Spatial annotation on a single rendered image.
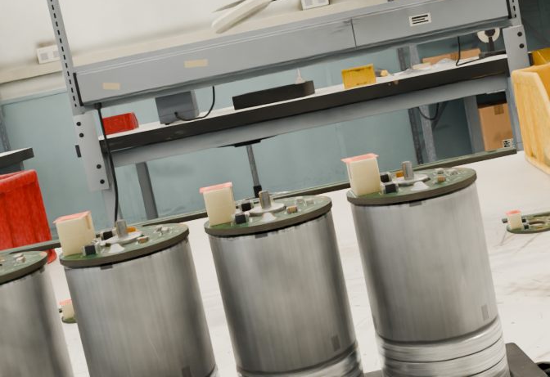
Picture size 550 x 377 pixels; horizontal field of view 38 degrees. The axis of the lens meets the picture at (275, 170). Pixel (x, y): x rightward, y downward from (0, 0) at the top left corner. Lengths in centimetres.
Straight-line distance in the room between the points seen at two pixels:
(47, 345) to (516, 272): 19
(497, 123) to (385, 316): 409
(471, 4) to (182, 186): 253
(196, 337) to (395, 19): 228
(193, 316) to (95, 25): 450
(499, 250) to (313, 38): 207
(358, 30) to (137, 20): 237
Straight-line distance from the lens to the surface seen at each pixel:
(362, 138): 455
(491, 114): 422
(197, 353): 15
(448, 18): 244
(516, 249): 34
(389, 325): 15
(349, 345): 16
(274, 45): 239
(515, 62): 251
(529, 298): 28
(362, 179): 15
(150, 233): 16
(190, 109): 251
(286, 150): 453
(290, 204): 16
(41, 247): 18
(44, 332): 16
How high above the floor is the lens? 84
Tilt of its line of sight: 7 degrees down
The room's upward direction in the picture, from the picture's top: 12 degrees counter-clockwise
